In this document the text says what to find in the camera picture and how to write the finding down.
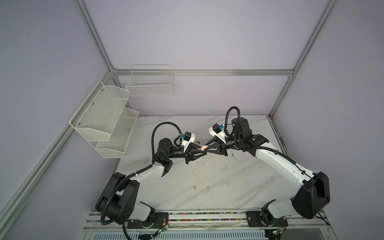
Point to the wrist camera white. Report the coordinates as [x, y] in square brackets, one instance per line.
[187, 138]
[218, 131]

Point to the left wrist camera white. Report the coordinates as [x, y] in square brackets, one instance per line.
[187, 138]

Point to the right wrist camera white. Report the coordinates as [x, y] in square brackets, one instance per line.
[218, 131]

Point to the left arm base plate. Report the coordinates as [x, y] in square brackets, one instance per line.
[154, 221]

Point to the white mesh shelf lower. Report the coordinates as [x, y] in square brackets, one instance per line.
[120, 137]

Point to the white mesh shelf upper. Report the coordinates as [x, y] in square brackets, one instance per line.
[96, 119]

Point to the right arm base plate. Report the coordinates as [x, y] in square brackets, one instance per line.
[264, 219]

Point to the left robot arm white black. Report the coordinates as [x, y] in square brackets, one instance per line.
[118, 202]

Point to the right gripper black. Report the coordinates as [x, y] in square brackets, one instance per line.
[220, 150]

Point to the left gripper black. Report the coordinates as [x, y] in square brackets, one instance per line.
[191, 156]

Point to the white mesh shelf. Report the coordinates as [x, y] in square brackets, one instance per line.
[120, 137]
[96, 119]

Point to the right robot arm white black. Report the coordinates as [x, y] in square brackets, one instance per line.
[312, 189]

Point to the aluminium mounting rail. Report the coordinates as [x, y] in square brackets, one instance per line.
[225, 219]

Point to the white wire basket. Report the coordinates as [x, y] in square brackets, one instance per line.
[150, 80]

